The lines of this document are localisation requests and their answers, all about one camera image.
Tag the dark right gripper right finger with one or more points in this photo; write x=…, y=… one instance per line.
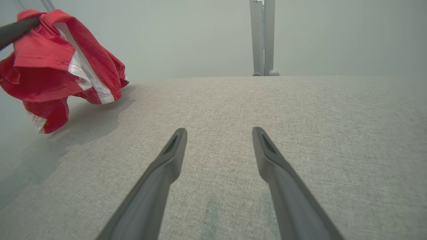
x=293, y=206

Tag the grey metal post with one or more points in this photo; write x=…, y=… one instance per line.
x=263, y=36

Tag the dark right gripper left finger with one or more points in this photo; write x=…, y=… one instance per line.
x=150, y=200

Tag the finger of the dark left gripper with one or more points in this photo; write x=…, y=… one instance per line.
x=15, y=31

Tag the red white basketball jersey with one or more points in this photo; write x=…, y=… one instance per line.
x=43, y=66

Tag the grey metal frame strut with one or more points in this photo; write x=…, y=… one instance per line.
x=49, y=4

